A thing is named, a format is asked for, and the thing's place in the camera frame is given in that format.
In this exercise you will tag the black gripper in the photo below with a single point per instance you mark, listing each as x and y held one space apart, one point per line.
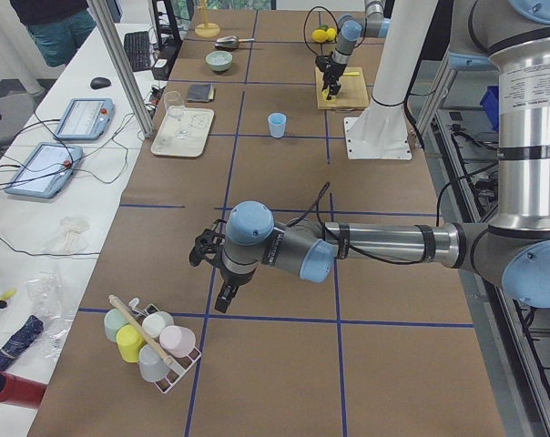
235 276
331 66

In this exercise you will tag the light blue plastic cup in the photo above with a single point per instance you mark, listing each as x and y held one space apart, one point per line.
277 124

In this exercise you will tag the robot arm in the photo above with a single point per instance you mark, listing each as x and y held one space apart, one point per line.
351 29
511 250

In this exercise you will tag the whole yellow lemon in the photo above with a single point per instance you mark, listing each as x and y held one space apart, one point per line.
319 36

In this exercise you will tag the pink cup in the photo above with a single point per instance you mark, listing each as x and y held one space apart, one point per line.
178 341

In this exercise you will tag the pale grey cup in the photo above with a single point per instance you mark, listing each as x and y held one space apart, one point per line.
151 366

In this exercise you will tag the yellow cup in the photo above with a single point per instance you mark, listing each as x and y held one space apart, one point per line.
129 342

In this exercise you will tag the mint green cup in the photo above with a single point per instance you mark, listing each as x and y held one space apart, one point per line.
114 320

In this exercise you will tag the wooden cutting board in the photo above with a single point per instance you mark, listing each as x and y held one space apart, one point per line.
353 93

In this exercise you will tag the metal ice scoop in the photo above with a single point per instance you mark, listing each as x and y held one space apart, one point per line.
230 43

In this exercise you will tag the green bowl of ice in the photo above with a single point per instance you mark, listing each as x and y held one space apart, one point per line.
219 61

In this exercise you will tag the grey folded cloth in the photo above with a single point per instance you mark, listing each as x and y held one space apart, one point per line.
201 93

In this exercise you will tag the wooden paper towel stand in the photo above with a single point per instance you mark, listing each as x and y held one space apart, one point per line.
206 29

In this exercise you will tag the cream bear tray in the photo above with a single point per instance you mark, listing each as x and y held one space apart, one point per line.
186 138

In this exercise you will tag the clear wine glass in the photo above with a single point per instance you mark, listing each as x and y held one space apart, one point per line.
174 104

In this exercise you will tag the white crumpled cloth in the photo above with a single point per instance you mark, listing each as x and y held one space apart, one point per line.
69 238

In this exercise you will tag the black power strip box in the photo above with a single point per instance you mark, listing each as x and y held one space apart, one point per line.
161 69

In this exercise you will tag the clear plastic bag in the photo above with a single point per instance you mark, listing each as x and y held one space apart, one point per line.
50 304

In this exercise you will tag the black keyboard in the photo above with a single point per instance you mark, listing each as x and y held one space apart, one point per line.
138 50

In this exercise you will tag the blue plaid cloth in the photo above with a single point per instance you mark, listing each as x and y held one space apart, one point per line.
20 341

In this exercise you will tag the near teach pendant tablet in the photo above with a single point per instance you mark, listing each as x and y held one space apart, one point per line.
46 171

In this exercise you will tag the teach pendant tablet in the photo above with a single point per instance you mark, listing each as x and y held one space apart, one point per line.
85 119
46 171

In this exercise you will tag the far teach pendant tablet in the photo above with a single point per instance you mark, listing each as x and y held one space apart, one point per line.
85 119

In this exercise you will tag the black computer mouse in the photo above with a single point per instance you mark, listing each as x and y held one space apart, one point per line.
99 83

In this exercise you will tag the red cylinder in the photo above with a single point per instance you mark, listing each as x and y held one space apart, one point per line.
19 391

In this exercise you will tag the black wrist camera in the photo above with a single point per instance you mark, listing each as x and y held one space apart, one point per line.
207 245
323 63

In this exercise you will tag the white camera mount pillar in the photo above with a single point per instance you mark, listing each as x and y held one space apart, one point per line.
380 132

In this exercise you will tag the white wire cup rack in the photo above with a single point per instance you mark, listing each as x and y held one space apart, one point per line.
180 366

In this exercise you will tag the wooden rack handle rod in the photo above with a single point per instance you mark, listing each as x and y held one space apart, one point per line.
118 304

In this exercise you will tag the aluminium frame post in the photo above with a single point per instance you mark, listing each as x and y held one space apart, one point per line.
117 54

